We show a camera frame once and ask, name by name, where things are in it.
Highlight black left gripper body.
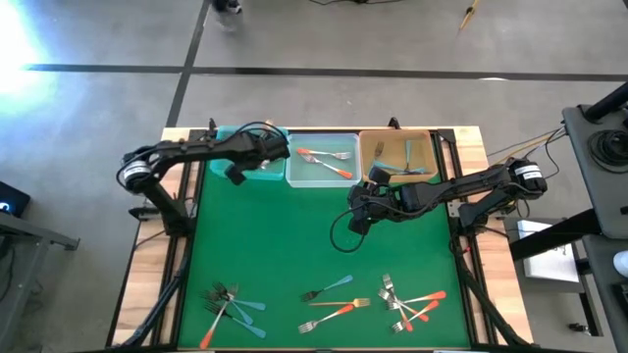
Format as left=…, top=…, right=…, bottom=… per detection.
left=218, top=129, right=261, bottom=186

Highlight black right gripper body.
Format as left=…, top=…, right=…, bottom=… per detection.
left=348, top=166, right=396, bottom=235

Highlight orange-handled silver fork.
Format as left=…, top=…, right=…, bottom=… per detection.
left=198, top=283, right=240, bottom=350
left=296, top=304, right=356, bottom=335
left=377, top=287, right=431, bottom=324
left=295, top=146, right=353, bottom=162
left=391, top=299, right=441, bottom=335
left=298, top=154, right=354, bottom=180
left=386, top=289, right=448, bottom=312
left=381, top=273, right=416, bottom=333

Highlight teal plastic bin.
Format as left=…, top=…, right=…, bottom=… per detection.
left=208, top=125, right=288, bottom=181

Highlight clear plastic bin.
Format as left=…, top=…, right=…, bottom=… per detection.
left=286, top=132, right=363, bottom=189

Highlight orange plastic bin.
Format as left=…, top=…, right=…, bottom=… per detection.
left=358, top=128, right=440, bottom=185

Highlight green table mat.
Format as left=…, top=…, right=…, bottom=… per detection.
left=177, top=130, right=471, bottom=350

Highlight person's shoe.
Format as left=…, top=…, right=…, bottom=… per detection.
left=211, top=0, right=245, bottom=31

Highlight white box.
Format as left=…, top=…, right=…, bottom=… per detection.
left=517, top=219, right=581, bottom=284

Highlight yellow tool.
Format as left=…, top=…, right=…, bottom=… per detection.
left=458, top=0, right=481, bottom=32

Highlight grey equipment cart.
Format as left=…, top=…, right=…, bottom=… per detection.
left=561, top=102, right=628, bottom=241

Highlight grey desk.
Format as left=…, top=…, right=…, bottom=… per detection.
left=0, top=210, right=81, bottom=305

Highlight black device with blue light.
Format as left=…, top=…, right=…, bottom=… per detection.
left=0, top=179, right=31, bottom=218

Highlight black pole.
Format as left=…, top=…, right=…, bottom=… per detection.
left=583, top=81, right=628, bottom=124

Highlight white round object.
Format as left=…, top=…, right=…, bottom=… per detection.
left=612, top=249, right=628, bottom=278

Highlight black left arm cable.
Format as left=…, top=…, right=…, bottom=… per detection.
left=234, top=121, right=289, bottom=144

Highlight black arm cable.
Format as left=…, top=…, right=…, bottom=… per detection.
left=234, top=121, right=289, bottom=144
left=330, top=205, right=368, bottom=255

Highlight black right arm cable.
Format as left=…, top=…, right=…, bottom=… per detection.
left=330, top=205, right=368, bottom=255

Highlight black aluminium table frame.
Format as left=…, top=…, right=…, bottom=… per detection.
left=164, top=116, right=485, bottom=352

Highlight yellow cable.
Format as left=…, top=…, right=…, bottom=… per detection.
left=486, top=126, right=568, bottom=171

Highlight black cable coil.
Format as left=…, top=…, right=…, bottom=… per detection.
left=587, top=127, right=628, bottom=169

